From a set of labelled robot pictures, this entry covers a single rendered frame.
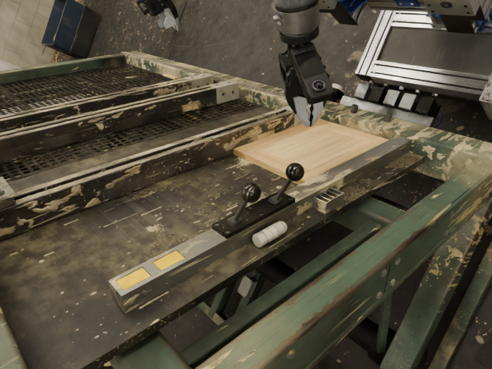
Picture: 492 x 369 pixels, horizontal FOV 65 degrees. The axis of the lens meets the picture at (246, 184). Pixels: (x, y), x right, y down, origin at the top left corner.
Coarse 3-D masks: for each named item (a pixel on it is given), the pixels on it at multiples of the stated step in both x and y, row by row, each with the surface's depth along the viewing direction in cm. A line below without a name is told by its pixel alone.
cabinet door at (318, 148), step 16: (304, 128) 133; (320, 128) 133; (336, 128) 132; (256, 144) 121; (272, 144) 121; (288, 144) 121; (304, 144) 121; (320, 144) 121; (336, 144) 121; (352, 144) 121; (368, 144) 120; (256, 160) 112; (272, 160) 111; (288, 160) 111; (304, 160) 111; (320, 160) 111; (336, 160) 110; (304, 176) 102
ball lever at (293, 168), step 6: (288, 168) 76; (294, 168) 76; (300, 168) 76; (288, 174) 76; (294, 174) 76; (300, 174) 76; (288, 180) 79; (294, 180) 77; (282, 192) 82; (270, 198) 85; (276, 198) 84
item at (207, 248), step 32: (352, 160) 105; (384, 160) 110; (288, 192) 91; (320, 192) 92; (256, 224) 80; (160, 256) 71; (192, 256) 71; (224, 256) 76; (128, 288) 64; (160, 288) 68
